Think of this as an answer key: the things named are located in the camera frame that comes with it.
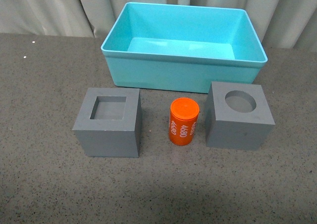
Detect orange cylinder white numbers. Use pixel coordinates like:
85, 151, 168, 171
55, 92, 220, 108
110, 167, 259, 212
168, 97, 200, 146

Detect gray cube square hole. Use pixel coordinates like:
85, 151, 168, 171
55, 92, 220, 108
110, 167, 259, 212
73, 88, 142, 158

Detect gray cube round hole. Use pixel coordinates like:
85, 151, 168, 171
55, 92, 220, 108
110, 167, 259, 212
204, 82, 275, 150

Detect blue plastic box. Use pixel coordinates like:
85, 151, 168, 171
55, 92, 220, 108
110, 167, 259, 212
101, 2, 267, 93

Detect white curtain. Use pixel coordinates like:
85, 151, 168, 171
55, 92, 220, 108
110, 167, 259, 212
0, 0, 317, 52

